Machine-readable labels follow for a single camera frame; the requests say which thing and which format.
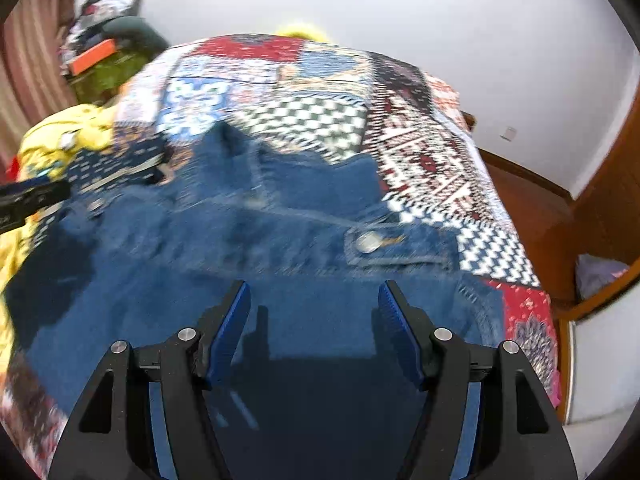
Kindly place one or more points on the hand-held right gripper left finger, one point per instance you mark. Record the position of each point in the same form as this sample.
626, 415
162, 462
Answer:
230, 332

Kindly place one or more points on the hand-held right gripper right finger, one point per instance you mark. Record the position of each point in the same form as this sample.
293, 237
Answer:
400, 332

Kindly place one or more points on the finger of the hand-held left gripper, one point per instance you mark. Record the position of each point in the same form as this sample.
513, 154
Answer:
135, 172
30, 202

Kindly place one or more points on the blue denim jacket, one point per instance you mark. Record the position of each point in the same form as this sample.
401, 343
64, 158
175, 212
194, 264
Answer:
300, 260

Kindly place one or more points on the pile of mixed clothes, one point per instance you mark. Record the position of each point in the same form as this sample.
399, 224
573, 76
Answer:
100, 10

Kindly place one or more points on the red cloth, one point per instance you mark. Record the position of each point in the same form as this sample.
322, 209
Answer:
15, 167

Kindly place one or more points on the yellow printed cloth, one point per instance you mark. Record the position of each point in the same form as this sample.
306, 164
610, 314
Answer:
50, 132

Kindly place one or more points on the green patterned cloth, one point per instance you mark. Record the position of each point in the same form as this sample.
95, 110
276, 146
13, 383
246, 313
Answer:
107, 77

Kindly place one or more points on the orange box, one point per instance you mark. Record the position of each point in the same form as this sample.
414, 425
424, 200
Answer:
92, 56

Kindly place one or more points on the grey long pillow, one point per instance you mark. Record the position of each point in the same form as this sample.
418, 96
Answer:
137, 35

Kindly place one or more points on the striped red curtain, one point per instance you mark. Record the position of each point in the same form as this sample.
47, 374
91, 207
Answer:
30, 60

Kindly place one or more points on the patchwork printed blanket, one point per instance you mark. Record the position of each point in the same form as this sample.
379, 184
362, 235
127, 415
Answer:
425, 185

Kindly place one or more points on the lilac plastic bag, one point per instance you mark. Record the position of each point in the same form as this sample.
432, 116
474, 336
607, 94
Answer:
600, 277

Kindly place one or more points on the floral bed sheet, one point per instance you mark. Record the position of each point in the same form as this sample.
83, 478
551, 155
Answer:
25, 410

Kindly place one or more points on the yellow plastic chair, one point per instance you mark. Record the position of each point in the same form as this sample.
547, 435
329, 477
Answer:
302, 32

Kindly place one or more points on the brown wooden door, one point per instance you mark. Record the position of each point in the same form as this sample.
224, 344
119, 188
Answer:
607, 185

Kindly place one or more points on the white wall socket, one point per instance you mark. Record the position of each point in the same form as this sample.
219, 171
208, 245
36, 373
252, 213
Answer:
508, 134

